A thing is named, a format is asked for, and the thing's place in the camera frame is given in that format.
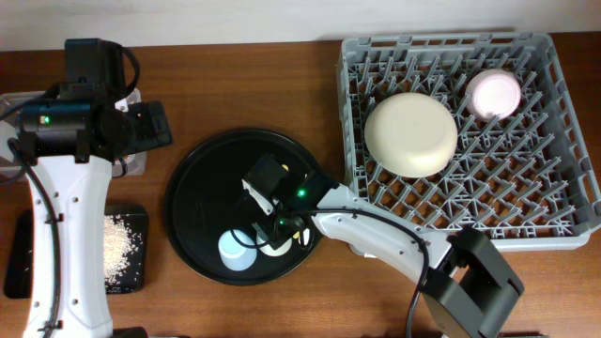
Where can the white plastic cup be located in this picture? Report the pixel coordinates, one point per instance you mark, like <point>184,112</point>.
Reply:
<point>270,251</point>

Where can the pile of rice grains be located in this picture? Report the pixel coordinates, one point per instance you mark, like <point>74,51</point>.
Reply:
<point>118,247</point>

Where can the yellow plastic knife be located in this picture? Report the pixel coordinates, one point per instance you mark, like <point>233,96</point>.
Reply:
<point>296,236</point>

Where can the clear plastic waste bin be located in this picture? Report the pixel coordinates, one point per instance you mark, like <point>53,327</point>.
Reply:
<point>136,163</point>

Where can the small pink bowl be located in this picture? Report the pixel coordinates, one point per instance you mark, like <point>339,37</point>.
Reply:
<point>493,93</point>

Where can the black rectangular tray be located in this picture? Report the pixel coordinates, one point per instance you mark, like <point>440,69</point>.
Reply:
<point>18,281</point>

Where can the large beige bowl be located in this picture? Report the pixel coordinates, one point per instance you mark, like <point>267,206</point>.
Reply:
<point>411,135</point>

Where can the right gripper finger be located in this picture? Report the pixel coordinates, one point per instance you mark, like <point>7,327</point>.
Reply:
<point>285,230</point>
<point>260,233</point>

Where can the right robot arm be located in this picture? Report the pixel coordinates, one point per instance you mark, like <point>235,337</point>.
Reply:
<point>468,287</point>

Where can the light blue plastic cup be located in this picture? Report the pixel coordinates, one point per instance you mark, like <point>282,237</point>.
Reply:
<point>237,250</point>

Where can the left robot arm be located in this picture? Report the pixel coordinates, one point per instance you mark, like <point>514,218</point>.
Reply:
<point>67,140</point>

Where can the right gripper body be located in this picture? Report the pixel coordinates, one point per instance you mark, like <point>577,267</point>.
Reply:
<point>277,213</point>

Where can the white plastic fork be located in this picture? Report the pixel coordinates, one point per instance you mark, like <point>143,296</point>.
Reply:
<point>306,237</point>

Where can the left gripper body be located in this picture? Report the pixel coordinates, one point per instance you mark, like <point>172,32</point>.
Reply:
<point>151,131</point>

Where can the round black serving tray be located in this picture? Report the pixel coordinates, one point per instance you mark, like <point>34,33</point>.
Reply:
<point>204,199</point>

